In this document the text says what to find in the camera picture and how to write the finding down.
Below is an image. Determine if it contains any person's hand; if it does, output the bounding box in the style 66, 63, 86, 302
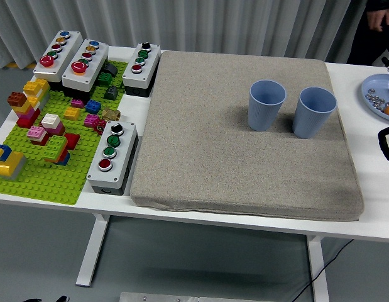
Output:
366, 6, 389, 32

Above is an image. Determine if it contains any black white robot left hand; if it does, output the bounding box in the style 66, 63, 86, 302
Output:
24, 294, 70, 302

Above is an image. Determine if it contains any light blue ribbed cup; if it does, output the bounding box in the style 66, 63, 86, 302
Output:
248, 79, 287, 132
292, 86, 337, 140

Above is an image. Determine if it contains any light blue plate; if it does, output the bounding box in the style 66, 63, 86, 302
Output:
360, 73, 389, 123

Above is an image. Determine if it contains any person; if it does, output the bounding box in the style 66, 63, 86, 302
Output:
346, 0, 389, 66

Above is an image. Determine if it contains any white table leg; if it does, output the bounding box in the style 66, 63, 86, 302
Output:
75, 213, 111, 288
305, 234, 330, 302

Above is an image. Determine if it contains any green studded baseplate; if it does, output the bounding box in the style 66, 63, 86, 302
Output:
0, 59, 129, 206

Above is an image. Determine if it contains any blue yellow grey brick stack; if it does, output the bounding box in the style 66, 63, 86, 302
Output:
0, 143, 28, 182

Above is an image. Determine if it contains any green orange blue brick stack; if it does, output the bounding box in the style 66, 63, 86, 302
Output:
41, 135, 71, 167

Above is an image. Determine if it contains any white four-button control box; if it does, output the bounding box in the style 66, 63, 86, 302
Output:
86, 121, 140, 196
121, 42, 162, 98

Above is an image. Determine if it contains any pink red brick stack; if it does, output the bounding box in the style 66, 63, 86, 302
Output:
26, 125, 50, 147

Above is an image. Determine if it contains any white pink brick stack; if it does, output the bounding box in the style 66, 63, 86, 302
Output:
41, 113, 66, 137

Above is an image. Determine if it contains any square magenta brick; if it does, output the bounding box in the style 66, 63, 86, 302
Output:
84, 113, 100, 128

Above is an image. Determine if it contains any brown yellow red brick tower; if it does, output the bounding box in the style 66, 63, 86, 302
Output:
6, 91, 41, 129

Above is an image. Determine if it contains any grey-brown padded mat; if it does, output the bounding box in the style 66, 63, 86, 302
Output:
130, 50, 365, 222

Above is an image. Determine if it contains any yellow white green brick stack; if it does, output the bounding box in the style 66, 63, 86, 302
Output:
23, 78, 51, 109

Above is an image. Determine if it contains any dark green brick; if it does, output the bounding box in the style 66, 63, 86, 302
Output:
97, 72, 113, 87

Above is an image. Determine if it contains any white pleated curtain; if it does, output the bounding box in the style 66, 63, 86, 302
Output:
0, 0, 389, 69

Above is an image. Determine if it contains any white five-button control box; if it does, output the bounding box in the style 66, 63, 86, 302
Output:
32, 30, 84, 92
61, 38, 109, 101

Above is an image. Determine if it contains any black floor cable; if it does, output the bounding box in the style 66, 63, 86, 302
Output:
291, 238, 354, 302

